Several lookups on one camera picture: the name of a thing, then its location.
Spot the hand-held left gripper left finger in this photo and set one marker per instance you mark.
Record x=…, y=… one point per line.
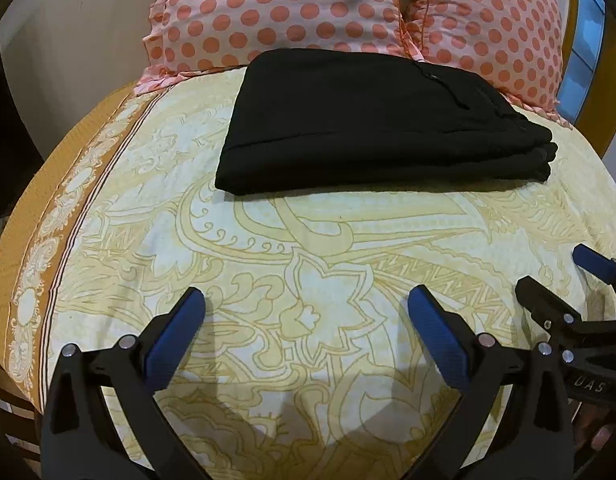
x=173, y=337

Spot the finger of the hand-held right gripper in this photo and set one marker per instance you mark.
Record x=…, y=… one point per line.
x=595, y=262
x=538, y=297

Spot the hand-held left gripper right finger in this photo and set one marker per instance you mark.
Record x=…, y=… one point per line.
x=440, y=340

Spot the black pants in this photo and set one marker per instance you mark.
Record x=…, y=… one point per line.
x=378, y=125

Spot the person's right hand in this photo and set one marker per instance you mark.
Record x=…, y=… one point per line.
x=590, y=422

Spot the yellow patterned bedsheet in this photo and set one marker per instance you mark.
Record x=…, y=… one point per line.
x=288, y=320

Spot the glass window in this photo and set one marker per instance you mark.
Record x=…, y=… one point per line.
x=585, y=50

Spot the pink polka dot pillow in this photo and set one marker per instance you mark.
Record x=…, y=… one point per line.
x=283, y=10
x=493, y=25

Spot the wooden window frame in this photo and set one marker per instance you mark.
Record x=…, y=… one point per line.
x=608, y=130

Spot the wooden bed frame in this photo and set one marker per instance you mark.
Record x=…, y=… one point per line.
x=13, y=435

